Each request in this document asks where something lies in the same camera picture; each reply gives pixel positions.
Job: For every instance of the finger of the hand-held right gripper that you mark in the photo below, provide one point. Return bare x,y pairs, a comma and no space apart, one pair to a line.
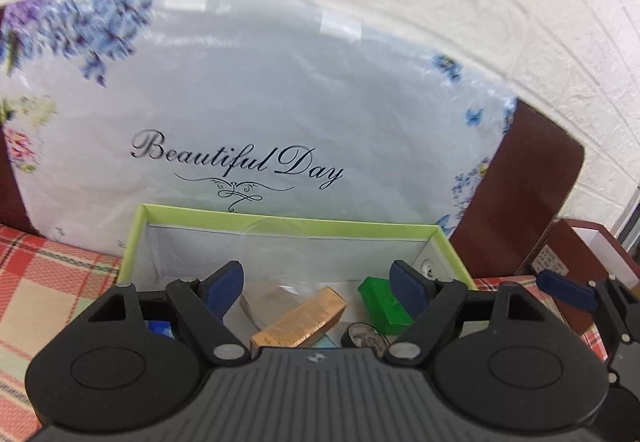
565,290

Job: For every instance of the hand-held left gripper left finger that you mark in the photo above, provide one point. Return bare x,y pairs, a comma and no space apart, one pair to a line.
226,289

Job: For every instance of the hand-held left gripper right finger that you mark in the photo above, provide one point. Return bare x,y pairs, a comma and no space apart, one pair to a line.
407,287

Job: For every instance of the small green box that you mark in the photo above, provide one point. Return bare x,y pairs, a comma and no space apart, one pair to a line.
385,309

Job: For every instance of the green cardboard box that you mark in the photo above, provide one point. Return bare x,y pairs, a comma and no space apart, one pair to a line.
165,247

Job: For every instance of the brown cardboard box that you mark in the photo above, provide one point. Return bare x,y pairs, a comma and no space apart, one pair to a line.
560,292

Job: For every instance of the small round metal tin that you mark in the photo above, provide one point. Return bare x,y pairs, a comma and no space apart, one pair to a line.
365,334

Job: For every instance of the blue packet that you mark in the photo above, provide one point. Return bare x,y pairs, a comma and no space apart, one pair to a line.
160,328

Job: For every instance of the copper coloured block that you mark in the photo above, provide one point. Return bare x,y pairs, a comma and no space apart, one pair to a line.
300,319

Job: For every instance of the plaid bed sheet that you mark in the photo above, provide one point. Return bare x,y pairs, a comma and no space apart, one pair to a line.
50,302

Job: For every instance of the white floral plastic bag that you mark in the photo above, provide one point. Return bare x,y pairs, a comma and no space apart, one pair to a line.
275,96

